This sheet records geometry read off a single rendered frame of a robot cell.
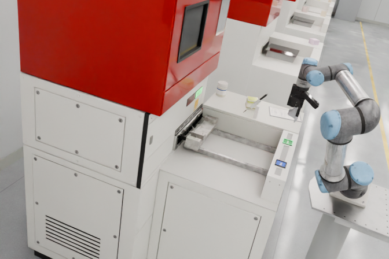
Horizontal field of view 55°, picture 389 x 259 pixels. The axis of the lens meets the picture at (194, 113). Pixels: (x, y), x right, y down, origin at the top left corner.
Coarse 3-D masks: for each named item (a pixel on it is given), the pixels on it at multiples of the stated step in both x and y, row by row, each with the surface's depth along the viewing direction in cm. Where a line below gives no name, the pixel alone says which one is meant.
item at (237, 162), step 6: (192, 150) 217; (198, 150) 215; (204, 150) 214; (210, 150) 214; (210, 156) 214; (216, 156) 212; (222, 156) 211; (228, 162) 211; (234, 162) 210; (240, 162) 208; (246, 162) 209; (246, 168) 208; (252, 168) 207; (258, 168) 206; (264, 174) 206
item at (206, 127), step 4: (204, 120) 241; (204, 124) 236; (208, 124) 236; (212, 124) 237; (216, 124) 242; (200, 128) 230; (204, 128) 231; (208, 128) 232; (212, 128) 234; (204, 132) 226; (208, 132) 227; (204, 140) 222; (188, 144) 212; (192, 144) 212; (200, 144) 214; (192, 148) 212; (196, 148) 211
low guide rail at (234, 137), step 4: (200, 124) 241; (212, 132) 239; (216, 132) 238; (220, 132) 237; (224, 132) 237; (224, 136) 237; (228, 136) 236; (232, 136) 235; (236, 136) 234; (236, 140) 235; (240, 140) 234; (244, 140) 233; (248, 140) 232; (252, 140) 233; (248, 144) 233; (252, 144) 232; (256, 144) 231; (260, 144) 231; (260, 148) 231; (264, 148) 230; (268, 148) 229; (272, 148) 228; (272, 152) 229
